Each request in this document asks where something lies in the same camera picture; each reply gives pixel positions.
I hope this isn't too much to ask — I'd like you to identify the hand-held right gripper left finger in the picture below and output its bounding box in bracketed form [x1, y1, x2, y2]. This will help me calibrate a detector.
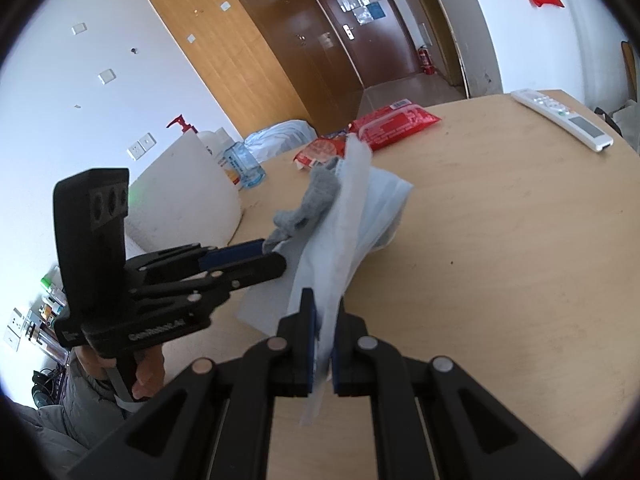
[65, 287, 321, 480]

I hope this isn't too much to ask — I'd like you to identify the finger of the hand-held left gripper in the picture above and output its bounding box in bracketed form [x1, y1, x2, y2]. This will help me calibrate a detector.
[130, 252, 289, 313]
[127, 239, 266, 282]

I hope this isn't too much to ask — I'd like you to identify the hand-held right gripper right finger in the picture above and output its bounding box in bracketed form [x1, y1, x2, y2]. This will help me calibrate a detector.
[330, 299, 583, 480]

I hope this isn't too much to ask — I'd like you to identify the white foam box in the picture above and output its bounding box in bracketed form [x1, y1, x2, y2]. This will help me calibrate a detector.
[122, 135, 244, 272]

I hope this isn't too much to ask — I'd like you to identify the grey sock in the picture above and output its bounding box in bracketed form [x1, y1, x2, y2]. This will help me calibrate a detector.
[263, 156, 342, 253]

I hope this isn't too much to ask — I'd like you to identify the person's left forearm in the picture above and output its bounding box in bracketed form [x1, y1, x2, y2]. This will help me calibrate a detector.
[15, 350, 132, 480]

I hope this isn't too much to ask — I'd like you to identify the person's left hand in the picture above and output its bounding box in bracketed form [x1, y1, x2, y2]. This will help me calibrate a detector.
[100, 347, 167, 402]

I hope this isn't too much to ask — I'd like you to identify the white tissue sheet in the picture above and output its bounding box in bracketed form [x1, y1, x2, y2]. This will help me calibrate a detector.
[235, 240, 306, 336]

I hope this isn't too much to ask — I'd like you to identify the clear plastic jug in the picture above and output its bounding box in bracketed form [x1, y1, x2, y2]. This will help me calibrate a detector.
[215, 127, 267, 191]

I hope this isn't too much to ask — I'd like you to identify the red pump lotion bottle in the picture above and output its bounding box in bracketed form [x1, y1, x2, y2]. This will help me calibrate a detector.
[166, 114, 223, 166]

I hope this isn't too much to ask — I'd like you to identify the red snack packet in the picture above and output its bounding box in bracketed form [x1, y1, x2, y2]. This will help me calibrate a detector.
[292, 132, 351, 171]

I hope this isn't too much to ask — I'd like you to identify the red wet wipes packet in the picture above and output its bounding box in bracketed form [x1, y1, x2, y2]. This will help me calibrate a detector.
[348, 100, 442, 151]

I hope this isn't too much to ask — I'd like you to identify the wooden wardrobe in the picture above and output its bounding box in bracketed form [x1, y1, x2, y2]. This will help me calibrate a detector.
[134, 0, 366, 137]

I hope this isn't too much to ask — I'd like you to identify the dark brown entrance door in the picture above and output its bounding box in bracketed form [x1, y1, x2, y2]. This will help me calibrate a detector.
[307, 0, 426, 79]

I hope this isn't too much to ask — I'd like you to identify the brown side door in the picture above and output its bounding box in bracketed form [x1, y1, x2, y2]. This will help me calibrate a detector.
[400, 0, 467, 87]

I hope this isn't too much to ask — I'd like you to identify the white remote control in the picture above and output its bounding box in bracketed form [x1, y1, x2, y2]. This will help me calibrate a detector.
[510, 88, 613, 152]

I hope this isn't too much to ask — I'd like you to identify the black bag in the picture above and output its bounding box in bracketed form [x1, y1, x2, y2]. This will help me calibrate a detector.
[592, 102, 640, 137]

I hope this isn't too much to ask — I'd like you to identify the wooden board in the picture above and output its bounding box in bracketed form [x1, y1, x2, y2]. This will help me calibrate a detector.
[621, 40, 640, 92]

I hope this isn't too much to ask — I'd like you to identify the double white wall socket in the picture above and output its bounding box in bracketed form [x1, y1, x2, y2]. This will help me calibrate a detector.
[126, 132, 157, 161]

